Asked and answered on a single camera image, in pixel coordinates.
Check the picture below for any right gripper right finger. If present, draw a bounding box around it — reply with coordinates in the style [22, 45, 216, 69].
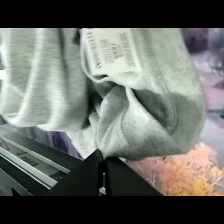
[105, 155, 162, 197]

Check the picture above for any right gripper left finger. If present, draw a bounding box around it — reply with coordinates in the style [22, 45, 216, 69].
[49, 149, 105, 197]

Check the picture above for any grey garment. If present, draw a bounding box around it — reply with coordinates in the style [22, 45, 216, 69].
[0, 28, 207, 162]

